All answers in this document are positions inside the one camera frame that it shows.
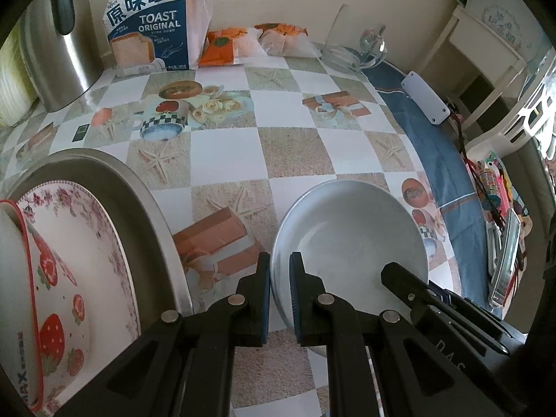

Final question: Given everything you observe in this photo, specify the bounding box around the strawberry print bowl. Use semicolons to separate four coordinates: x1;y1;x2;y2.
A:
0;200;92;417

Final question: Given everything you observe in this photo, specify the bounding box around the glass pitcher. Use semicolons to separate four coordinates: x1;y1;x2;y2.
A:
358;24;388;70

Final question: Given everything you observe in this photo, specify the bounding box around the plain white round bowl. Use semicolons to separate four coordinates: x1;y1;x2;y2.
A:
270;179;430;357

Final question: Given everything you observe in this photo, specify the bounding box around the white power strip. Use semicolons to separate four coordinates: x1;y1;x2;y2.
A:
400;71;450;124

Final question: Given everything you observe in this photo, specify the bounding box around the silver framed device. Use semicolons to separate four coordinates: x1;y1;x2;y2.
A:
489;208;522;309

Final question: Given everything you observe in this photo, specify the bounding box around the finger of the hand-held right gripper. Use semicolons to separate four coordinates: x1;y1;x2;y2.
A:
381;262;512;358
428;281;528;340

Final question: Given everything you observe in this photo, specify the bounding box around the napa cabbage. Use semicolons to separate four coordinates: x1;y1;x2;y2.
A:
0;22;38;129

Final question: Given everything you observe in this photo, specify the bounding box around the white printed panel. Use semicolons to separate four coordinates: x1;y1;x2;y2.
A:
465;0;541;53

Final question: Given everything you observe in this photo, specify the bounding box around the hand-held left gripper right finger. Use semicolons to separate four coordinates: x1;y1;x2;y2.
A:
289;251;491;417

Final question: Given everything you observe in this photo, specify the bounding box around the colourful striped packet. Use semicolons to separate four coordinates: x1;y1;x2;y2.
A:
467;151;528;227

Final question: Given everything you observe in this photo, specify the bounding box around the white wooden cabinet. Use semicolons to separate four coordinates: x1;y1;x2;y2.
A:
417;4;528;140

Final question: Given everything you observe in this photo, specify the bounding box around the black cable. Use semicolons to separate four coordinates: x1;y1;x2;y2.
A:
447;111;509;227

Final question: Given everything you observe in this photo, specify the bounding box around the stainless steel thermos jug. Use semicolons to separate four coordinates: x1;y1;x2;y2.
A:
19;0;105;114

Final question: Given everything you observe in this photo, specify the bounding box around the toast bread bag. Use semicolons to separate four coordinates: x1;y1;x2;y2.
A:
102;0;213;78

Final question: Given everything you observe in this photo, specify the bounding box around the pink floral round plate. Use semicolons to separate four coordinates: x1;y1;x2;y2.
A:
15;180;144;417

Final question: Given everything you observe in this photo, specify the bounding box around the stainless steel basin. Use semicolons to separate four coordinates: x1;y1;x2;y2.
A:
0;148;195;417

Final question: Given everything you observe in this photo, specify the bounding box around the tall drinking glass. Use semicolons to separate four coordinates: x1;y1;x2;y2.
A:
319;4;363;72

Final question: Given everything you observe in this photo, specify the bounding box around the white plastic basket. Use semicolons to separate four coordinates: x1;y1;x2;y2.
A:
471;48;556;161

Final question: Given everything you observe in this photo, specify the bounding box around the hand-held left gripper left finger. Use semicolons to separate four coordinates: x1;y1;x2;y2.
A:
56;251;272;417

